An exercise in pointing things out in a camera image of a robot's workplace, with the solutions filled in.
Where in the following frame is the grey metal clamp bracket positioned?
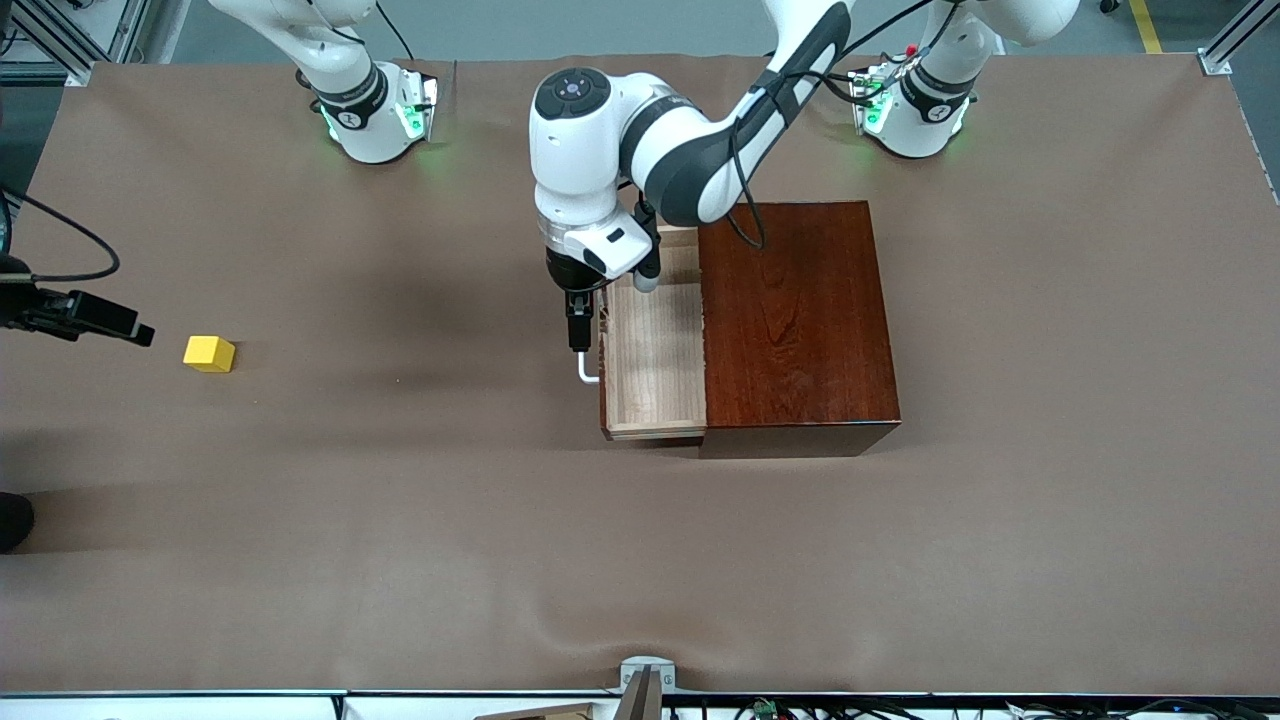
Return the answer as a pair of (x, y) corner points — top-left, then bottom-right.
(619, 655), (678, 720)

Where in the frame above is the yellow block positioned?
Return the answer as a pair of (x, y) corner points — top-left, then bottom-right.
(183, 335), (237, 374)

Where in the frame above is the brown table mat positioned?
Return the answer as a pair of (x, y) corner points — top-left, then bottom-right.
(0, 52), (1280, 698)

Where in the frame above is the light wood drawer white handle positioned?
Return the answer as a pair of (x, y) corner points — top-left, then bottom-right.
(577, 225), (708, 442)

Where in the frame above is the black left arm wrist cable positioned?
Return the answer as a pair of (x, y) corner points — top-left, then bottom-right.
(725, 0), (963, 252)

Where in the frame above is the black right arm wrist cable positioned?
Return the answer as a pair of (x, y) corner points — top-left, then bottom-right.
(0, 186), (122, 284)

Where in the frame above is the yellow floor tape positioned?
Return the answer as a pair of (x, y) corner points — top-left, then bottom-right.
(1128, 0), (1167, 56)

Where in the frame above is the brown cardboard piece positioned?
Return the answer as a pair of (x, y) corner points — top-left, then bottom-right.
(472, 702), (601, 720)

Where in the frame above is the dark brown wooden cabinet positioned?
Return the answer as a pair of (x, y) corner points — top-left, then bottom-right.
(696, 201), (902, 460)

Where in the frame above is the black right base cable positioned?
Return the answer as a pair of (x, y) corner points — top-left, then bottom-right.
(374, 0), (415, 63)

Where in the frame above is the black arm wrist cable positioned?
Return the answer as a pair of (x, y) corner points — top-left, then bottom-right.
(0, 186), (122, 284)
(725, 0), (963, 252)

